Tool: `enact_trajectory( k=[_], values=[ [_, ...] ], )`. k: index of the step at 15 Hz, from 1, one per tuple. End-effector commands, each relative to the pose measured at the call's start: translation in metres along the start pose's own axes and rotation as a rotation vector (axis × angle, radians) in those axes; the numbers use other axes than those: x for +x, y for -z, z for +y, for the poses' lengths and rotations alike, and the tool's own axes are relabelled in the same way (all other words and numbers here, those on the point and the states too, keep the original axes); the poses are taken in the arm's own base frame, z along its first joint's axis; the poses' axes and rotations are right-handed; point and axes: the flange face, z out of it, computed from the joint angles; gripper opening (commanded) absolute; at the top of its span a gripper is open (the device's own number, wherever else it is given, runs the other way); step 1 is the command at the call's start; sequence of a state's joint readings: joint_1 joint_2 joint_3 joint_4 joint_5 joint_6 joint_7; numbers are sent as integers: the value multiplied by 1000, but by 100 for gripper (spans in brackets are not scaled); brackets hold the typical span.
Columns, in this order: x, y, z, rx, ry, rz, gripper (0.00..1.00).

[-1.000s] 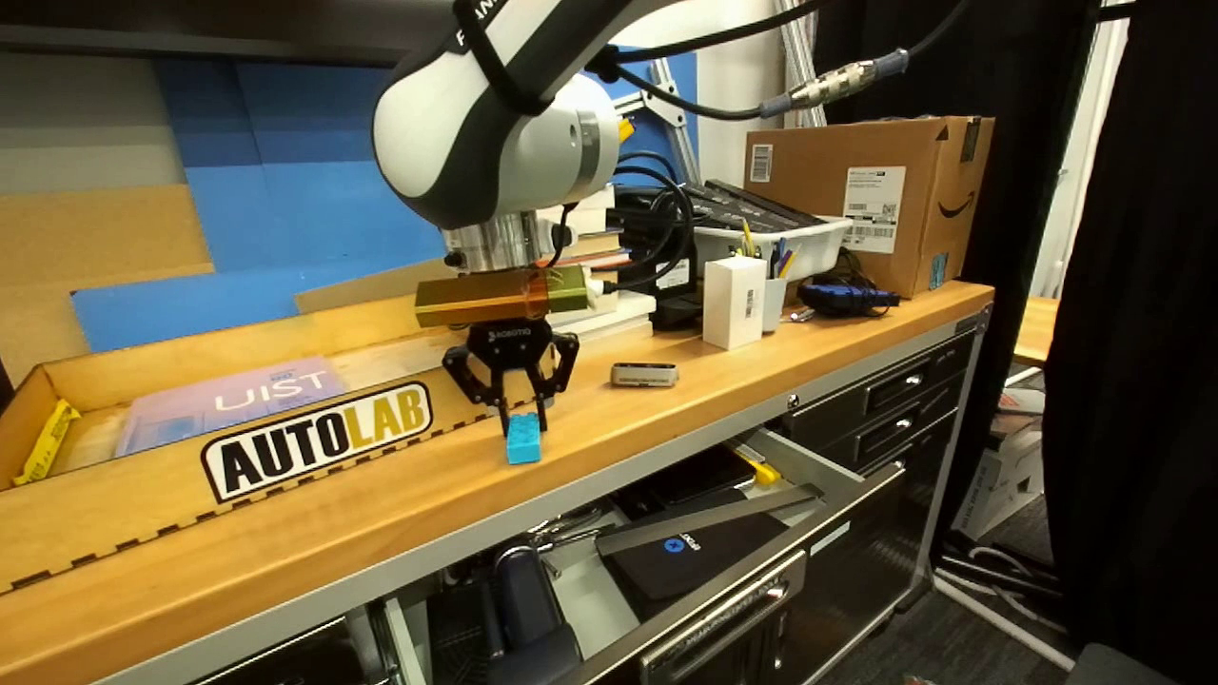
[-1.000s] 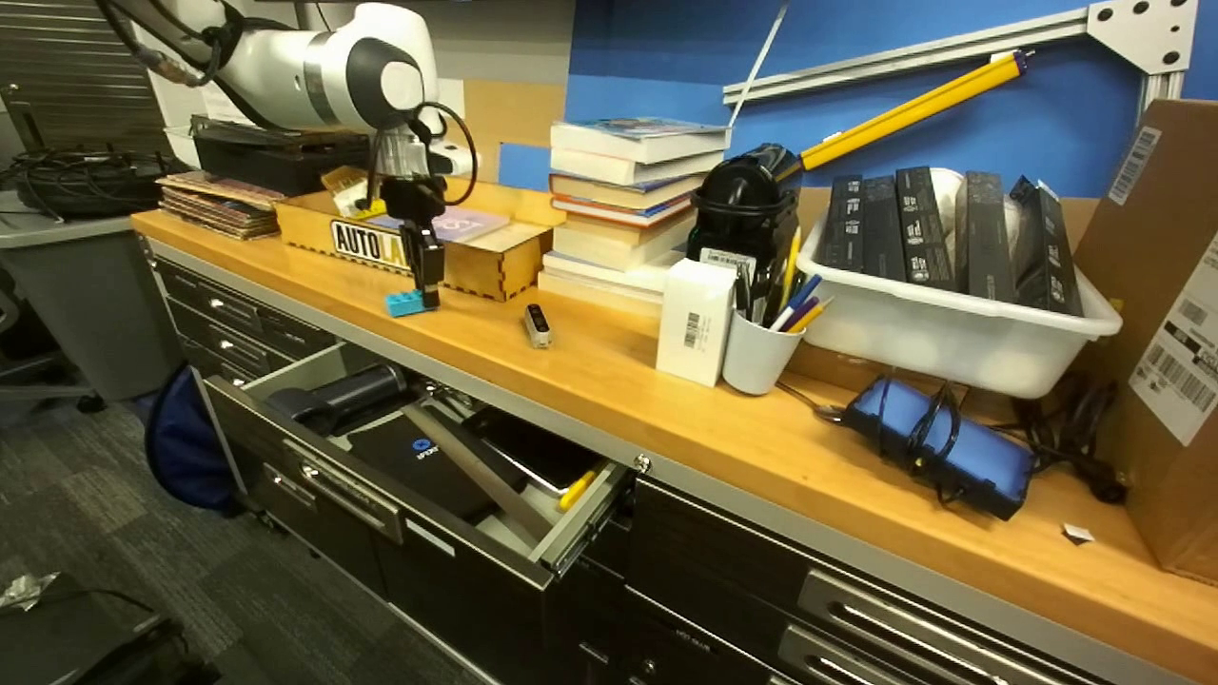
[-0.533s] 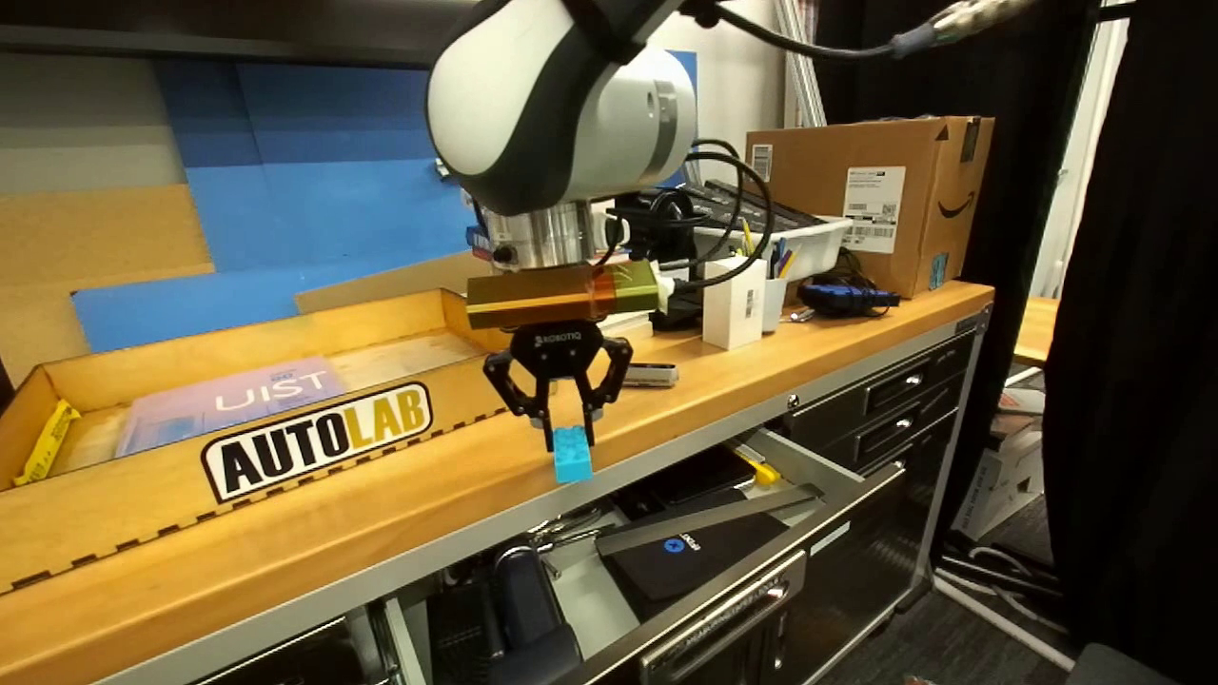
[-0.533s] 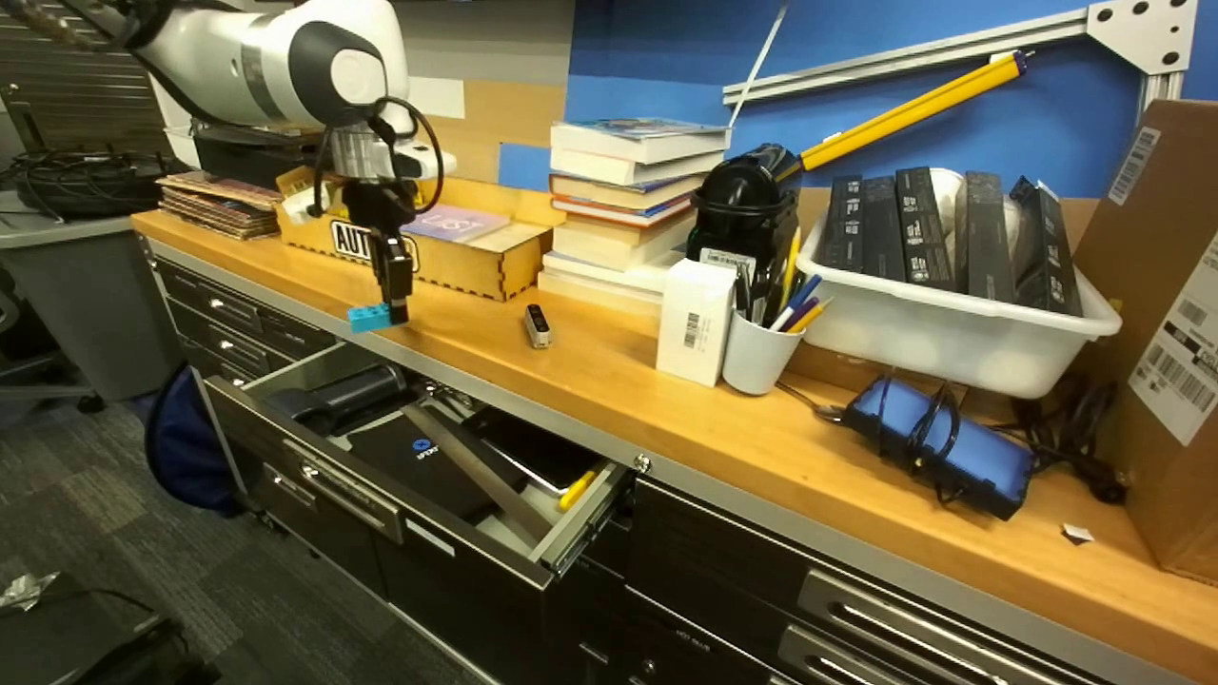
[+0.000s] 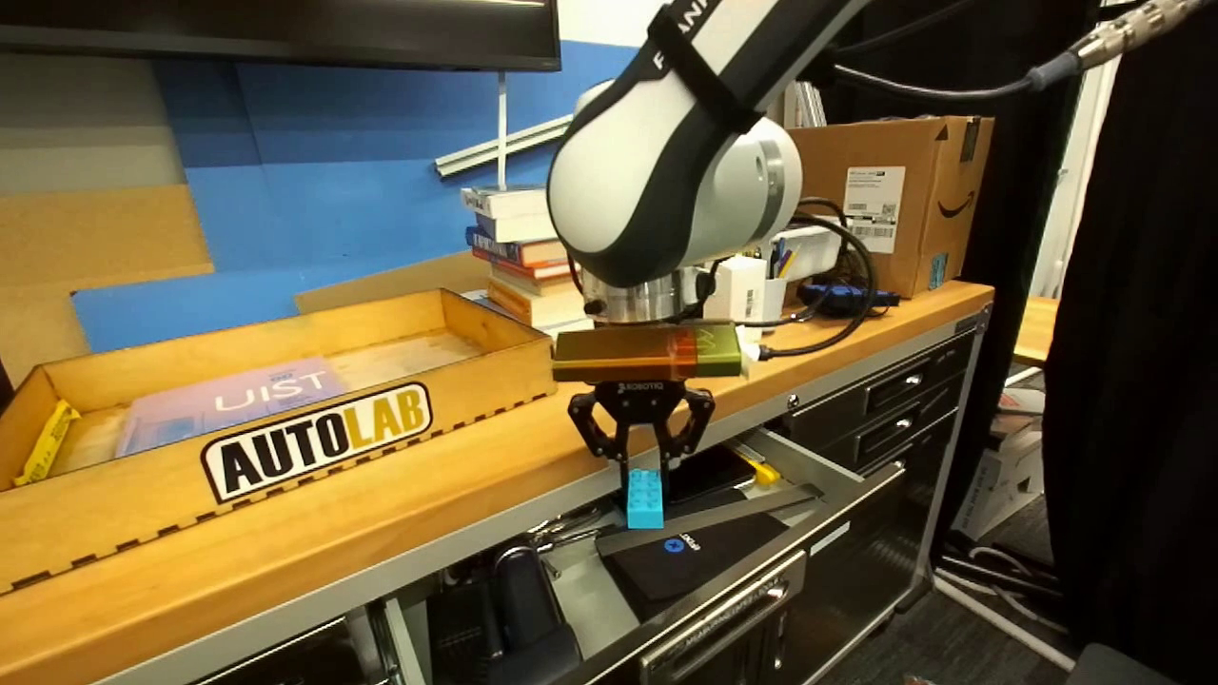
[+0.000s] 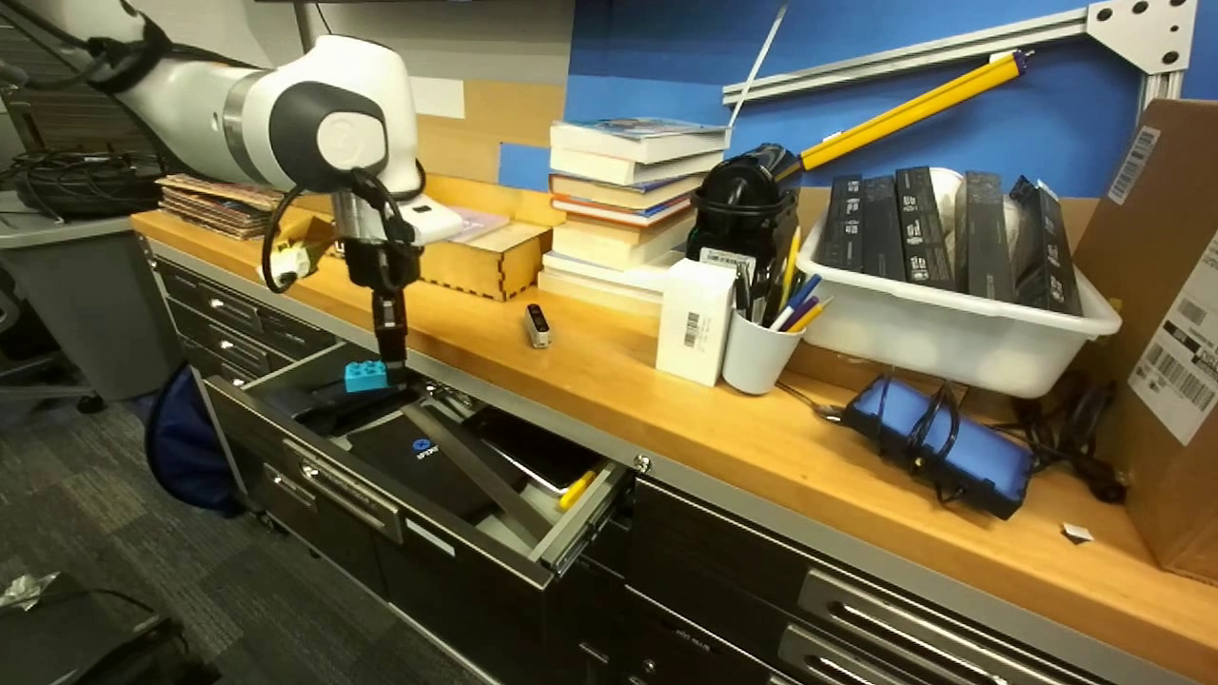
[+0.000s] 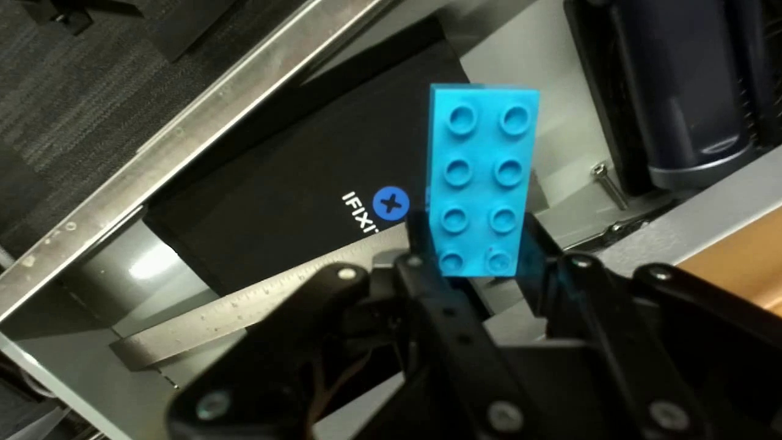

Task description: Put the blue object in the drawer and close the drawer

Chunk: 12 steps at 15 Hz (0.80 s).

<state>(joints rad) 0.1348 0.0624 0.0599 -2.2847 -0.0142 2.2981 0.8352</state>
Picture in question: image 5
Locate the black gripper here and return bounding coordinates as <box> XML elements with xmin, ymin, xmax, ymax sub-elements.
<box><xmin>563</xmin><ymin>377</ymin><xmax>719</xmax><ymax>496</ymax></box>

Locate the blue toy building brick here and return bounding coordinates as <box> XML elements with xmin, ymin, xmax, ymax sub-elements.
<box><xmin>621</xmin><ymin>459</ymin><xmax>671</xmax><ymax>536</ymax></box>

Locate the grey metal drawer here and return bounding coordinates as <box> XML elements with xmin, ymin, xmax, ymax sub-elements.
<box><xmin>555</xmin><ymin>423</ymin><xmax>908</xmax><ymax>685</ymax></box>

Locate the black drawer cabinet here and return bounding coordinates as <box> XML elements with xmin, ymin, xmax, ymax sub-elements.
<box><xmin>758</xmin><ymin>300</ymin><xmax>992</xmax><ymax>685</ymax></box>

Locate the black box with blue circle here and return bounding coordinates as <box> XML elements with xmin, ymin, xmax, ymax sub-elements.
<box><xmin>598</xmin><ymin>507</ymin><xmax>794</xmax><ymax>623</ymax></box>

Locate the stack of books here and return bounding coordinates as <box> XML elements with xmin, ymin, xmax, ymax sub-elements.
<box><xmin>478</xmin><ymin>270</ymin><xmax>595</xmax><ymax>338</ymax></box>

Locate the dark upright device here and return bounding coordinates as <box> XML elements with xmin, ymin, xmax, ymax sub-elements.
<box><xmin>488</xmin><ymin>540</ymin><xmax>563</xmax><ymax>657</ymax></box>

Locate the red blue book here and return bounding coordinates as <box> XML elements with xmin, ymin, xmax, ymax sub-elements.
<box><xmin>460</xmin><ymin>224</ymin><xmax>574</xmax><ymax>286</ymax></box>

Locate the white electronics box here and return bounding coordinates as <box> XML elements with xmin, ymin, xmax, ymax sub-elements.
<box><xmin>699</xmin><ymin>224</ymin><xmax>850</xmax><ymax>327</ymax></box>

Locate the white thick book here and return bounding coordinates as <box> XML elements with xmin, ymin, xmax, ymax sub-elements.
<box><xmin>458</xmin><ymin>184</ymin><xmax>563</xmax><ymax>247</ymax></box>

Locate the Autolab sticker label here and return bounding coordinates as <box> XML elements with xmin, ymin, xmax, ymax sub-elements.
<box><xmin>196</xmin><ymin>377</ymin><xmax>439</xmax><ymax>511</ymax></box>

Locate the white metal bar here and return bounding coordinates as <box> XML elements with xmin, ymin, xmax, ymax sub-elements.
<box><xmin>432</xmin><ymin>68</ymin><xmax>574</xmax><ymax>184</ymax></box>

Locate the brown cardboard box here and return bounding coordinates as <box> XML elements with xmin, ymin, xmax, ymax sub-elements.
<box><xmin>787</xmin><ymin>110</ymin><xmax>996</xmax><ymax>305</ymax></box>

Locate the white floor equipment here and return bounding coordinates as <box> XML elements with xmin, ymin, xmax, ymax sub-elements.
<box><xmin>947</xmin><ymin>365</ymin><xmax>1058</xmax><ymax>552</ymax></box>

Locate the purple booklet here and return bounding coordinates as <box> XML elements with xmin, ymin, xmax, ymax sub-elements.
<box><xmin>114</xmin><ymin>359</ymin><xmax>354</xmax><ymax>459</ymax></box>

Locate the black curtain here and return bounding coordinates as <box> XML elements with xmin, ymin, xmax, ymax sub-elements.
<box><xmin>1040</xmin><ymin>0</ymin><xmax>1218</xmax><ymax>685</ymax></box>

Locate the wooden tray box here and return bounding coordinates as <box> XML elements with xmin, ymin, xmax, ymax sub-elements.
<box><xmin>0</xmin><ymin>286</ymin><xmax>559</xmax><ymax>600</ymax></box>

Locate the yellow flat item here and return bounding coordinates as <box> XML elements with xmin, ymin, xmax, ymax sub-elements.
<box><xmin>10</xmin><ymin>397</ymin><xmax>85</xmax><ymax>492</ymax></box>

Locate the blue cable plug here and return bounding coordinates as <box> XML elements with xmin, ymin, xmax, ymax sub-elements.
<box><xmin>794</xmin><ymin>278</ymin><xmax>894</xmax><ymax>316</ymax></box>

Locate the black looped cable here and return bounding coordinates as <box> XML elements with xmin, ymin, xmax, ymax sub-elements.
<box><xmin>758</xmin><ymin>203</ymin><xmax>881</xmax><ymax>361</ymax></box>

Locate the black cable hose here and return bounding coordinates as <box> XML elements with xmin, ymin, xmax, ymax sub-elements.
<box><xmin>829</xmin><ymin>0</ymin><xmax>1211</xmax><ymax>106</ymax></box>

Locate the black wall screen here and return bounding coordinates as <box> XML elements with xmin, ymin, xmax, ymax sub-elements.
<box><xmin>0</xmin><ymin>0</ymin><xmax>563</xmax><ymax>71</ymax></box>

